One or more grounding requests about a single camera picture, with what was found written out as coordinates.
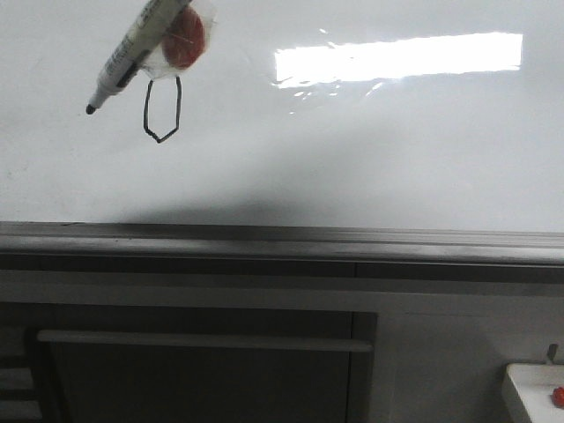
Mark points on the red round magnet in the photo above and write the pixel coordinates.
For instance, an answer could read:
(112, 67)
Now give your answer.
(184, 41)

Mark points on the white black whiteboard marker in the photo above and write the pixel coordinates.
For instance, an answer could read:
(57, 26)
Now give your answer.
(142, 38)

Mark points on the large white whiteboard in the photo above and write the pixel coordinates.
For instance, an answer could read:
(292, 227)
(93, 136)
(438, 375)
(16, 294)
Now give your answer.
(380, 114)

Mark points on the grey aluminium whiteboard tray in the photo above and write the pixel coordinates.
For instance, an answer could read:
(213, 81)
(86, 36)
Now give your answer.
(303, 243)

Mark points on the white box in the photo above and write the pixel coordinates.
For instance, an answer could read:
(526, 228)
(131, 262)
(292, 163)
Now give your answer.
(527, 391)

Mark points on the small red object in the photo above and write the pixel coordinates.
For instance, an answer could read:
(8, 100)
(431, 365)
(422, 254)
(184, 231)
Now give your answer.
(558, 397)

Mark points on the dark cabinet with rail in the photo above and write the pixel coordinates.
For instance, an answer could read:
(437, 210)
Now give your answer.
(63, 363)

